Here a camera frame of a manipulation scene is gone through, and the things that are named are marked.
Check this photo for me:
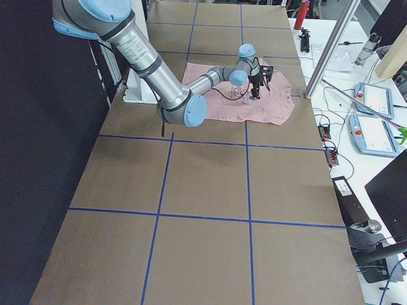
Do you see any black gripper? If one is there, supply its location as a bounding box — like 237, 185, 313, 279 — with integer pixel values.
249, 75, 261, 98

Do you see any pink Snoopy t-shirt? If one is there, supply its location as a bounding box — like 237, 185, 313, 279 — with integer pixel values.
183, 57, 294, 125

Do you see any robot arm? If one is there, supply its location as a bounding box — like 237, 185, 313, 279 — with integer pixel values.
52, 1, 265, 127

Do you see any black folded tripod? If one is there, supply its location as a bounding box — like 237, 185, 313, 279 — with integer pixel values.
299, 27, 310, 53

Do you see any clear plastic bag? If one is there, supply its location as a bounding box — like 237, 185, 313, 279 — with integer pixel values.
310, 44, 353, 72

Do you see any red water bottle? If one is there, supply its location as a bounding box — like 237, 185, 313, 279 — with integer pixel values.
294, 0, 310, 31

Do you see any far teach pendant tablet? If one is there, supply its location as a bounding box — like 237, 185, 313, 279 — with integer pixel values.
354, 82, 394, 119

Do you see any teach pendant tablet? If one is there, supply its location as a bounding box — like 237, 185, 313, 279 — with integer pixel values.
354, 82, 394, 119
348, 114, 400, 158

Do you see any clear water bottle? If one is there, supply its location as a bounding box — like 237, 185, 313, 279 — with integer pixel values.
354, 32, 382, 66

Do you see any near teach pendant tablet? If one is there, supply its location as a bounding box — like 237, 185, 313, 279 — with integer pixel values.
348, 114, 400, 158

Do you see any metal reacher stick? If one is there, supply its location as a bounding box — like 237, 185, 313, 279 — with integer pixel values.
321, 79, 407, 145

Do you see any black power adapter box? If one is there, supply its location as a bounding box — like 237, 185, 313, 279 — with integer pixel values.
332, 176, 369, 226

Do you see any black monitor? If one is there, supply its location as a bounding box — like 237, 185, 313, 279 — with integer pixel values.
365, 151, 406, 240

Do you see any black desk clamp stand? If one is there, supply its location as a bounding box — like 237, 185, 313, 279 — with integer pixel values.
347, 220, 406, 283

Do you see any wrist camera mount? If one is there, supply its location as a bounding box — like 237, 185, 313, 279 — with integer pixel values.
259, 65, 274, 88

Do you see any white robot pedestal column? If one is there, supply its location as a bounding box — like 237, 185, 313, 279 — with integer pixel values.
123, 69, 157, 104

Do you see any aluminium frame post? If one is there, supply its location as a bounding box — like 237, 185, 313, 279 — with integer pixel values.
305, 0, 361, 99

